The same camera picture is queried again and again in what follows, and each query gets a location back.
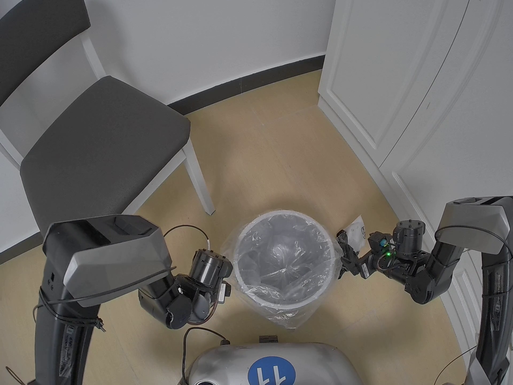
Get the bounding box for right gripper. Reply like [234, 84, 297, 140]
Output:
[339, 246, 402, 281]

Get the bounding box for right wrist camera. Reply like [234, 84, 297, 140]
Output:
[368, 231, 392, 254]

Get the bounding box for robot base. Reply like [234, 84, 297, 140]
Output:
[188, 335, 363, 385]

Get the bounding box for white wardrobe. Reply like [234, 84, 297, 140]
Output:
[318, 0, 513, 385]

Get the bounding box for grey white chair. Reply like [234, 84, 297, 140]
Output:
[0, 0, 216, 237]

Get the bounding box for white printed wrapper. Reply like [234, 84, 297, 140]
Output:
[345, 215, 368, 252]

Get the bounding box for white trash bin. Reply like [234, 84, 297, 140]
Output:
[234, 211, 335, 308]

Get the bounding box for clear plastic bag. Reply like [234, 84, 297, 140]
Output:
[221, 211, 343, 330]

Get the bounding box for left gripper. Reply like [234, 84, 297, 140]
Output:
[212, 279, 233, 309]

